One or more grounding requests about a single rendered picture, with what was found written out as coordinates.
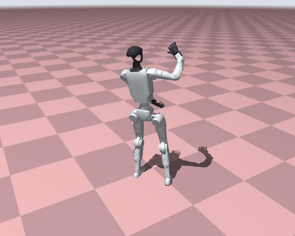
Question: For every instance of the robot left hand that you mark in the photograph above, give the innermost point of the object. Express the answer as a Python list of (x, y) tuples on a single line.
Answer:
[(157, 104)]

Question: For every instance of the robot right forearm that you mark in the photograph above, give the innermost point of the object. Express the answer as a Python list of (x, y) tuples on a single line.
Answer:
[(179, 65)]

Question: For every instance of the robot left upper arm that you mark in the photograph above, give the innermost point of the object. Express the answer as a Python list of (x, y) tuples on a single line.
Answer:
[(123, 76)]

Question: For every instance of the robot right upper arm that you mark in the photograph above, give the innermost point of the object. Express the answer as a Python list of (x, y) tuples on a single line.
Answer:
[(155, 73)]

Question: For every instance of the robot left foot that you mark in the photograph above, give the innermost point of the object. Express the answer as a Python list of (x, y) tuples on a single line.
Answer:
[(136, 174)]

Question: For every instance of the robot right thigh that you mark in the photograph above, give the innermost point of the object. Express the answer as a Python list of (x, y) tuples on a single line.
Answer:
[(158, 120)]

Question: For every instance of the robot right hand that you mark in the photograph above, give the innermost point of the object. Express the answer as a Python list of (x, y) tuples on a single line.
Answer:
[(173, 49)]

